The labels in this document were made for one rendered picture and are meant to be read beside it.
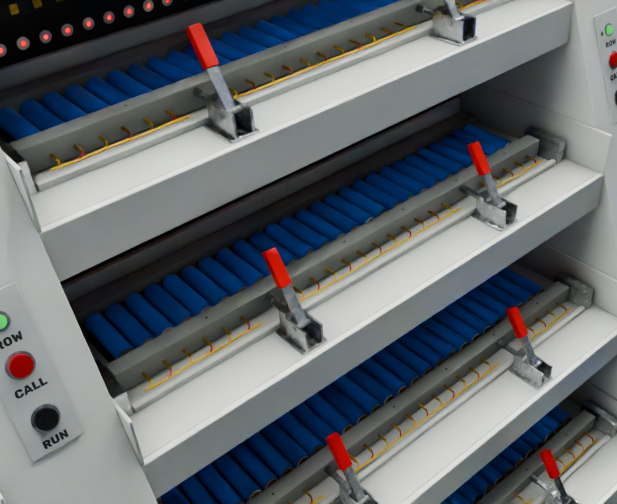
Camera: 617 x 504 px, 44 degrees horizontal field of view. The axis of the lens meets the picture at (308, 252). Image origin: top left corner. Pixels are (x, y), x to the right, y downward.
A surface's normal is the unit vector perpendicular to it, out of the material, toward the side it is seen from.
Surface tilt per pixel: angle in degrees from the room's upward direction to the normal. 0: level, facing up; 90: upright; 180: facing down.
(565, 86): 90
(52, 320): 90
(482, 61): 112
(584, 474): 22
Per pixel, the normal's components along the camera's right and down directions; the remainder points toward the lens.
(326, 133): 0.64, 0.43
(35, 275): 0.57, 0.11
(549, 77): -0.77, 0.42
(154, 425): -0.06, -0.80
